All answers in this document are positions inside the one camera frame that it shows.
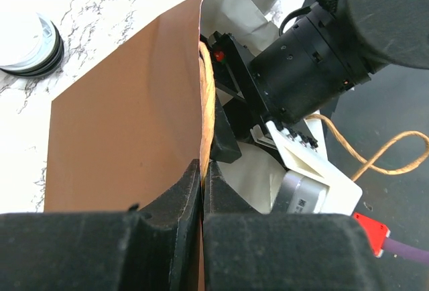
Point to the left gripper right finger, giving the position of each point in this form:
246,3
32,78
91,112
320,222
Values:
246,250

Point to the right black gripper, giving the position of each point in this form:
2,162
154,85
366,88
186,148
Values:
247,79

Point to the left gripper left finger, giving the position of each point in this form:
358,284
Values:
144,248

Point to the brown paper takeout bag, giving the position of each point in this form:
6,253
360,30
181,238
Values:
127,130

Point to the stack of cup lids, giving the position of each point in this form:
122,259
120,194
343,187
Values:
31,45

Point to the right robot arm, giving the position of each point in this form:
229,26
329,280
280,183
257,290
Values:
332,46

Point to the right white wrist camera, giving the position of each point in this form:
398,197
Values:
311,183

